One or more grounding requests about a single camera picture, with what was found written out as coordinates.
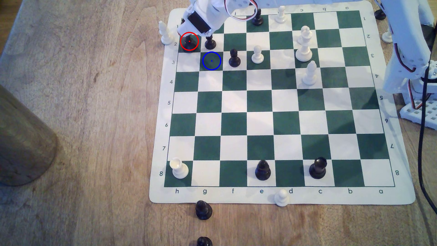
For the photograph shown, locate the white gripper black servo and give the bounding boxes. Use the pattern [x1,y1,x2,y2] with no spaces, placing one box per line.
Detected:
[177,0,227,37]

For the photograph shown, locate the black king chess piece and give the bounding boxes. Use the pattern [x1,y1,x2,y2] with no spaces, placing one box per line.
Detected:
[182,33,199,51]

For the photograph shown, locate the white bishop chess piece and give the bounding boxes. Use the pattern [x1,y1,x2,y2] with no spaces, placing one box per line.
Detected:
[159,21,173,45]
[302,60,318,86]

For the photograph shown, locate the green white chess mat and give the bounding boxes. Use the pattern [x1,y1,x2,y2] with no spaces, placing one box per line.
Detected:
[149,0,416,205]

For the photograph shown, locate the white king chess piece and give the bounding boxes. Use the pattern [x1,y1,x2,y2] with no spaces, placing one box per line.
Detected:
[295,26,313,62]

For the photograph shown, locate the white rook chess piece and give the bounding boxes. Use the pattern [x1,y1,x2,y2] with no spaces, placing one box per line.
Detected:
[169,157,189,179]

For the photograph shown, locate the black bishop chess piece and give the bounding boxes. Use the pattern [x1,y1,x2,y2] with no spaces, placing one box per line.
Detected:
[255,159,272,181]

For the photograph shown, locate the black rook chess piece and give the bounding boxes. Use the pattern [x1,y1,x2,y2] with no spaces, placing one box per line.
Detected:
[309,157,328,179]

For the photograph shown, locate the brown wooden cylinder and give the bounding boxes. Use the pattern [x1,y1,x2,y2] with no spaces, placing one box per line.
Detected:
[0,85,58,187]

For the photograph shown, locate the red white wrist servo wire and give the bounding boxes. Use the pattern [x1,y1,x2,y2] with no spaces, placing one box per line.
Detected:
[224,0,259,22]

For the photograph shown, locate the red black servo wire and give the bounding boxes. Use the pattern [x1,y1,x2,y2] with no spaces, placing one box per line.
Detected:
[408,80,431,110]

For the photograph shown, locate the white perforated base plate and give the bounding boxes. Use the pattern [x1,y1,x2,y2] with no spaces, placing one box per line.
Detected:
[399,97,437,130]

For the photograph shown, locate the black power cable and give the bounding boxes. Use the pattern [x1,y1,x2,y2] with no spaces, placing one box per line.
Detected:
[417,63,437,206]

